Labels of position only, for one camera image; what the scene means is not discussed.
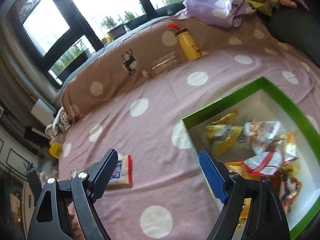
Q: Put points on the black framed window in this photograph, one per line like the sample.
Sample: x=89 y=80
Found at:
x=51 y=38

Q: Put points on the purple dotted cloth bundle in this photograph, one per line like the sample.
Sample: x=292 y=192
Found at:
x=223 y=13

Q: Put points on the white blue snack bag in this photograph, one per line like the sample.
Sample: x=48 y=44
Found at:
x=261 y=133

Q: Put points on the white paper roll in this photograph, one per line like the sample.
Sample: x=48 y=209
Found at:
x=42 y=113

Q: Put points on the white red milk snack pack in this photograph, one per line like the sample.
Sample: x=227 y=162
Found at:
x=122 y=174

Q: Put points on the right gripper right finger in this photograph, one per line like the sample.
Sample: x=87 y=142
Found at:
x=266 y=218

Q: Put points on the yellow carton box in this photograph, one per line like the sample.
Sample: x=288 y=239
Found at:
x=55 y=150

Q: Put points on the green white cardboard box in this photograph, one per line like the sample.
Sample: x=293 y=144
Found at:
x=264 y=101

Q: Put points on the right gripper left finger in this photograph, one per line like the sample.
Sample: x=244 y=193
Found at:
x=51 y=219

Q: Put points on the striped white cloth pile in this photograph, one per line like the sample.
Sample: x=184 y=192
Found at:
x=60 y=125

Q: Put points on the yellow black snack bag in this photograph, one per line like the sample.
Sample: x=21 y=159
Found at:
x=223 y=134

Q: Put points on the orange brown snack bag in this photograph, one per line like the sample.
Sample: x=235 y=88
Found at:
x=290 y=186

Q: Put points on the clear plastic bottle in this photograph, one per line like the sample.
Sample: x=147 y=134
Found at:
x=162 y=66

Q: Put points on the red white candy wrapper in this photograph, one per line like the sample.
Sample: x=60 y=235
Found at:
x=268 y=163

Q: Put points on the black dark chair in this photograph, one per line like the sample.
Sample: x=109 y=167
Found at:
x=295 y=26

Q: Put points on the yellow bottle red cap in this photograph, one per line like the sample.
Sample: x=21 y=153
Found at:
x=187 y=43

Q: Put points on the pink dotted bed sheet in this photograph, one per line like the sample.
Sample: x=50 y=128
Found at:
x=169 y=198

